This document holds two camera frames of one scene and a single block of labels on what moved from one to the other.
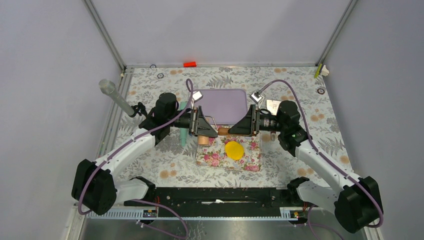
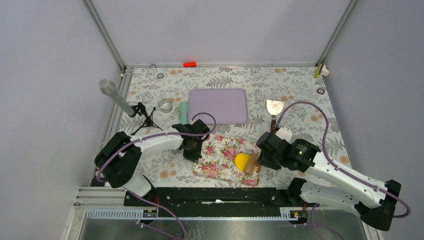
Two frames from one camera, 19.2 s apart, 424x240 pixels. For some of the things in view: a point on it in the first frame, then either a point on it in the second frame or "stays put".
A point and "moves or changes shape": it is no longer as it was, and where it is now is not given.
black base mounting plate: [219, 201] stays put
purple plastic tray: [223, 106] stays put
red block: [189, 64] stays put
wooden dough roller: [205, 140] to [252, 163]
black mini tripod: [149, 123] stays put
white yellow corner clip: [323, 71] stays put
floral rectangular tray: [213, 154] moves or changes shape
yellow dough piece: [234, 150] to [241, 160]
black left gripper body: [189, 120] to [194, 152]
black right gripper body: [263, 122] to [271, 161]
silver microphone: [108, 87] stays put
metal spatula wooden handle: [272, 106] stays put
